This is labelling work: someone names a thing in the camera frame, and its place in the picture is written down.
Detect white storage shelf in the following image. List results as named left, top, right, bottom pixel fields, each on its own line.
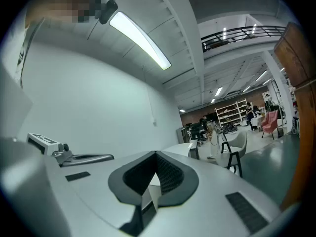
left=215, top=98, right=249, bottom=127

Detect grey cabinet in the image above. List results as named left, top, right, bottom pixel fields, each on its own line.
left=175, top=126, right=189, bottom=144

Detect person's white printed shirt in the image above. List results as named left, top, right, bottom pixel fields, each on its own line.
left=7, top=16, right=46, bottom=90

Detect group of ceiling strip lights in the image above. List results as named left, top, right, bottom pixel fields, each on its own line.
left=209, top=23, right=287, bottom=103

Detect long ceiling light panel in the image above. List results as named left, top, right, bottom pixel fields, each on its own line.
left=109, top=11, right=172, bottom=71

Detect black head-mounted camera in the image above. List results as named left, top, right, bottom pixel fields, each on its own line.
left=98, top=0, right=119, bottom=25

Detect black balcony railing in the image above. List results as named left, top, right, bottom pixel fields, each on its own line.
left=201, top=25, right=287, bottom=53

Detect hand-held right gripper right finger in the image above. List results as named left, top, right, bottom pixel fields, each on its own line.
left=145, top=150, right=283, bottom=237

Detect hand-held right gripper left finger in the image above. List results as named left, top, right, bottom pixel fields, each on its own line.
left=45, top=150, right=157, bottom=237

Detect white kidney-shaped table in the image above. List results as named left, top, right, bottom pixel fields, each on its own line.
left=142, top=142, right=198, bottom=222

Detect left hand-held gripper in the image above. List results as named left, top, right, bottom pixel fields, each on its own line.
left=26, top=132, right=115, bottom=167

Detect grey upholstered chair black legs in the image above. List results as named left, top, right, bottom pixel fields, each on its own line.
left=216, top=131, right=248, bottom=178

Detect brown wooden door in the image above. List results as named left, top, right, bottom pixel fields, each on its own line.
left=273, top=21, right=316, bottom=212

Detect pink armchair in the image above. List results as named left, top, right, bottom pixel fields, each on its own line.
left=261, top=110, right=279, bottom=140

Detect person's head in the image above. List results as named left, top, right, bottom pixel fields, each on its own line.
left=32, top=0, right=104, bottom=23

